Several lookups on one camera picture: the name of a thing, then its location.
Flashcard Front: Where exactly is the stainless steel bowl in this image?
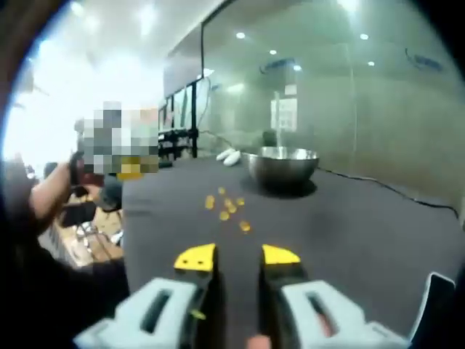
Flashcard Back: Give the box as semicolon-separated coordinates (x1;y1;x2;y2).
241;146;320;193

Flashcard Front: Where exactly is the dark grey table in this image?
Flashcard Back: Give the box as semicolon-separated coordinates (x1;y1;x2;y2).
121;155;459;349

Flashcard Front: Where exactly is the white slatted unit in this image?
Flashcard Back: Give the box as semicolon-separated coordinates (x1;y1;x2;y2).
38;217;79;268

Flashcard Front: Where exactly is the black metal rack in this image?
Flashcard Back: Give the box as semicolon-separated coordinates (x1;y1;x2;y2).
158;127;199;163

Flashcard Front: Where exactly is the white paper notice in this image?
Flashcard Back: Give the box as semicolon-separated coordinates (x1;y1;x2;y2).
270;97;298;132

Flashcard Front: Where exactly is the black cable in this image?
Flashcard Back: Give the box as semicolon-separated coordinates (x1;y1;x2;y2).
318;167;459;219

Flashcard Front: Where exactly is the thin grey cable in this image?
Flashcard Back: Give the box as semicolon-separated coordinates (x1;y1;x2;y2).
198;129;237;146

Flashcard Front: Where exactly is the black metal frame post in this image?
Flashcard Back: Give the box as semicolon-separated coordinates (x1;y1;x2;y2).
191;21;206;159

